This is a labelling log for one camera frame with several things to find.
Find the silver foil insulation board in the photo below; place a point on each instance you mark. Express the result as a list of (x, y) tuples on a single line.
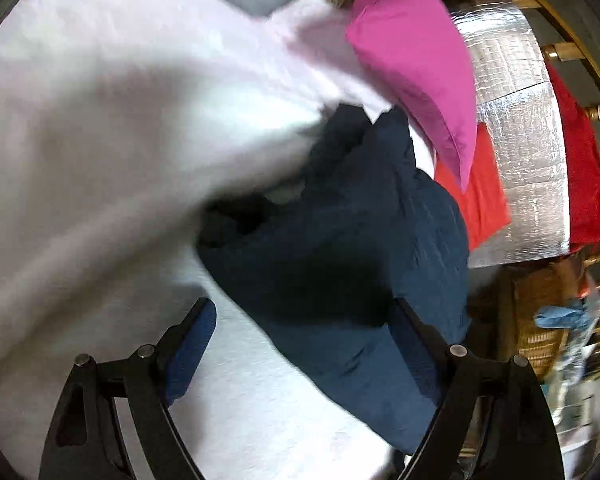
[(517, 102)]

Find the white bed sheet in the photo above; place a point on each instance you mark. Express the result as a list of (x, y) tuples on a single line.
[(119, 120)]

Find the blue cloth in basket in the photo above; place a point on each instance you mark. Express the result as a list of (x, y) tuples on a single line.
[(573, 316)]

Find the red pillow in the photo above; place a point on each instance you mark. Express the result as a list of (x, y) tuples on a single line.
[(483, 205)]

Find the magenta pillow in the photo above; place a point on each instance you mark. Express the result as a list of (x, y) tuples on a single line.
[(415, 49)]

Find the red blanket on railing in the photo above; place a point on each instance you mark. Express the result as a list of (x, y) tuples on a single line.
[(583, 166)]

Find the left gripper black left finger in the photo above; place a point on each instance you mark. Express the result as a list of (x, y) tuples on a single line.
[(85, 439)]

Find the navy blue padded jacket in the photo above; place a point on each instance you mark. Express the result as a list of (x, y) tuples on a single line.
[(323, 274)]

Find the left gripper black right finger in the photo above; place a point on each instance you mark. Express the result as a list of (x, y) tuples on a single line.
[(492, 421)]

